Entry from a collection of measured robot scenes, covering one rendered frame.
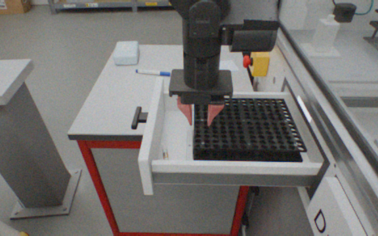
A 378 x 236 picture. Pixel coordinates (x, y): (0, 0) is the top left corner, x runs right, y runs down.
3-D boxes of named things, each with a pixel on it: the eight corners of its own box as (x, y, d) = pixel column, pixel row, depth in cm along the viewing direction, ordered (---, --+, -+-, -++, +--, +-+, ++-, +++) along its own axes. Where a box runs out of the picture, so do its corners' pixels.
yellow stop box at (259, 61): (250, 77, 84) (253, 56, 79) (247, 66, 89) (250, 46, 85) (266, 77, 84) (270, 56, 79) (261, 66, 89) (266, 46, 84)
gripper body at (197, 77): (172, 77, 46) (170, 38, 41) (230, 78, 46) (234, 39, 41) (168, 99, 41) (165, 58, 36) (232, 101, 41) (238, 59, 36)
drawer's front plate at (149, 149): (144, 196, 52) (137, 160, 45) (159, 109, 74) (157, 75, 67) (153, 196, 52) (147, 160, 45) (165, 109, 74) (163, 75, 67)
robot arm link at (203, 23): (189, -57, 30) (188, 1, 27) (290, -57, 30) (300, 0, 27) (190, 19, 41) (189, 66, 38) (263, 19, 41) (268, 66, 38)
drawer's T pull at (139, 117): (131, 130, 55) (130, 126, 54) (137, 109, 61) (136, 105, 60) (147, 131, 55) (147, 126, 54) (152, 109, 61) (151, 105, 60)
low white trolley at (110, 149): (115, 249, 124) (66, 133, 75) (137, 153, 171) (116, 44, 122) (236, 252, 123) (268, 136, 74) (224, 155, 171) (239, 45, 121)
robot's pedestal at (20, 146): (10, 219, 136) (-87, 102, 87) (31, 174, 159) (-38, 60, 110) (69, 214, 138) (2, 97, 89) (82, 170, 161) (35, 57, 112)
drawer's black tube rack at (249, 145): (193, 168, 55) (193, 147, 51) (193, 117, 69) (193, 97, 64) (298, 171, 55) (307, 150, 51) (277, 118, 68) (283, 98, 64)
